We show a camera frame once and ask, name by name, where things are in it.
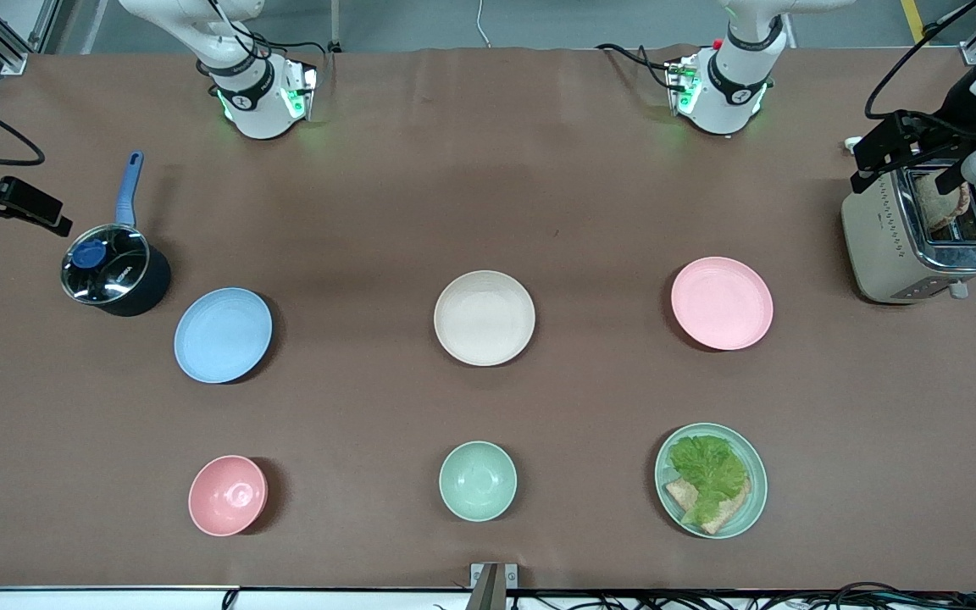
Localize pink plate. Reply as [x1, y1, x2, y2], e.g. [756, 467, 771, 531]
[670, 256, 775, 352]

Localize blue plate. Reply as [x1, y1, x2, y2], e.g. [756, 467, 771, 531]
[173, 287, 274, 385]

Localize brown toast slice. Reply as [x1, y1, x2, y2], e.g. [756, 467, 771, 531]
[914, 172, 972, 231]

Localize glass lid with blue knob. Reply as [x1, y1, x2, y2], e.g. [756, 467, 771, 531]
[61, 224, 152, 304]

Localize beige chrome toaster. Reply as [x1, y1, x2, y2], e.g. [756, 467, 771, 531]
[840, 163, 976, 305]

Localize pink bowl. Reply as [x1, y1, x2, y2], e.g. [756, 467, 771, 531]
[188, 455, 269, 537]

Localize green lettuce leaf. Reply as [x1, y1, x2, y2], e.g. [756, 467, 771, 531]
[668, 434, 750, 526]

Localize green plate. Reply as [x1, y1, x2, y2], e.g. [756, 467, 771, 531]
[654, 422, 769, 541]

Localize brown bread slice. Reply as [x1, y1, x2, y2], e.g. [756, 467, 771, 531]
[664, 476, 752, 536]

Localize beige plate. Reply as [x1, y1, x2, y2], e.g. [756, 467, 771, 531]
[433, 270, 537, 368]

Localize green bowl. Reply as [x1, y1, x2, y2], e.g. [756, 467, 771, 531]
[438, 441, 519, 523]

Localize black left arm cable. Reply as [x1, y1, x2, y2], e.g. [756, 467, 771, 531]
[864, 0, 976, 119]

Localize black saucepan with blue handle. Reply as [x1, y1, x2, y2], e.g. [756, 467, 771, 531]
[61, 151, 173, 319]

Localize black left base cables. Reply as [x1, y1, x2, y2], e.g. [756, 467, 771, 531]
[596, 42, 685, 92]

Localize black base cables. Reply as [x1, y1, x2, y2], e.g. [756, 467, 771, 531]
[596, 42, 685, 92]
[194, 0, 330, 79]

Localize black right base cables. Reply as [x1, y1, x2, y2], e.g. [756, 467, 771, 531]
[194, 0, 330, 79]

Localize black floor cables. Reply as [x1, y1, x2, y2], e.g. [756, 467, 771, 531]
[221, 581, 976, 610]

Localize grey metal table bracket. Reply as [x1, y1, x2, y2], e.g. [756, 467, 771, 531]
[469, 562, 519, 610]

